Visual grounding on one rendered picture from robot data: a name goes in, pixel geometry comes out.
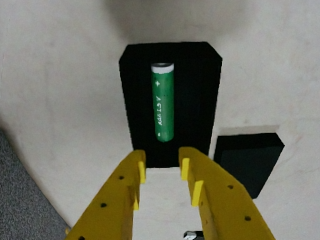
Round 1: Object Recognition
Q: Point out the green aaa battery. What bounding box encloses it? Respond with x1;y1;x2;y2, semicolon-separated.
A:
151;63;174;142

